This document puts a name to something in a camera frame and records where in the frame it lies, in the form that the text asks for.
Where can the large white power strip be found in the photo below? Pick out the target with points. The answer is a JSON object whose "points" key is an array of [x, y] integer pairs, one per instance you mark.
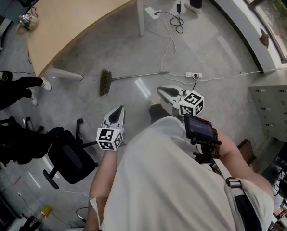
{"points": [[152, 12]]}

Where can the grey locker cabinet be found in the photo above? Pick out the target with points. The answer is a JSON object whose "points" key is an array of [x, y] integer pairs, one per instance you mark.
{"points": [[278, 105]]}

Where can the person's white shirt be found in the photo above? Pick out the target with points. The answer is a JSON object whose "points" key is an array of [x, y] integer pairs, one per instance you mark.
{"points": [[158, 177]]}

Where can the black monitor mount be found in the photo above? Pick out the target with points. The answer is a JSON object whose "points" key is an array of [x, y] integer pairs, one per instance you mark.
{"points": [[206, 155]]}

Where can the light wooden table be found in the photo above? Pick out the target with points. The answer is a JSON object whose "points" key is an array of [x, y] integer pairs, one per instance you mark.
{"points": [[81, 20]]}

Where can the person's left forearm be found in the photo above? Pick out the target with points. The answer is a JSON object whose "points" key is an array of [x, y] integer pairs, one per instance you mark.
{"points": [[102, 177]]}

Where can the person's right forearm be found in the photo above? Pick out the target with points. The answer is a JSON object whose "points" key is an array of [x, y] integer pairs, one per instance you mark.
{"points": [[230, 143]]}

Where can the black equipment pile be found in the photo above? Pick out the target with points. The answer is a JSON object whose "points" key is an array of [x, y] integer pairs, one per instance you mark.
{"points": [[286, 174]]}

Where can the small chest monitor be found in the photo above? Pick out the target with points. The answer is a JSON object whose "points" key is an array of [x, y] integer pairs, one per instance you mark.
{"points": [[201, 129]]}

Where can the small yellow object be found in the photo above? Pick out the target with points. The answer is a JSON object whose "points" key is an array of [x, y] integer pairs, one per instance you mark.
{"points": [[46, 211]]}

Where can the grey window ledge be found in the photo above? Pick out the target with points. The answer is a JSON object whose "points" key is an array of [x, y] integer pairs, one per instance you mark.
{"points": [[249, 25]]}

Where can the person's dark trousers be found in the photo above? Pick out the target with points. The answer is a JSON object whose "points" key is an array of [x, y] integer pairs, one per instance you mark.
{"points": [[158, 113]]}

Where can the beige kettle base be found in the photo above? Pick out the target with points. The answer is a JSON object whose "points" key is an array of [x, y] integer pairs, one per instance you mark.
{"points": [[22, 30]]}

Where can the black office chair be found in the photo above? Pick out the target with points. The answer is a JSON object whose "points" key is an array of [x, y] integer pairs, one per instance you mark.
{"points": [[69, 160], [18, 143]]}

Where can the dark framed window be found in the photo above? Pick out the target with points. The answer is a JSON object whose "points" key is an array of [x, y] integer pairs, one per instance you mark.
{"points": [[278, 20]]}

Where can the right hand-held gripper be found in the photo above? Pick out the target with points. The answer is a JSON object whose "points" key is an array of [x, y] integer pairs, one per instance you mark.
{"points": [[190, 103]]}

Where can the shiny silver kettle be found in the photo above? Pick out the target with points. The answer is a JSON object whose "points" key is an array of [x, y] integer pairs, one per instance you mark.
{"points": [[29, 20]]}

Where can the small white power strip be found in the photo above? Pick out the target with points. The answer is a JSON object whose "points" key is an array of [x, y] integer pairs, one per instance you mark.
{"points": [[190, 74]]}

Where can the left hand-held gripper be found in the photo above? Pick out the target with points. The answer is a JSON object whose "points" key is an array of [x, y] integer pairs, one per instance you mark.
{"points": [[109, 138]]}

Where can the brown cloth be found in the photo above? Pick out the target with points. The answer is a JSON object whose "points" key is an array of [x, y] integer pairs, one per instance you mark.
{"points": [[264, 38]]}

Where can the person's right beige shoe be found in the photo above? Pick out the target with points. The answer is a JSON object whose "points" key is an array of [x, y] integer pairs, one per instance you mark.
{"points": [[155, 102]]}

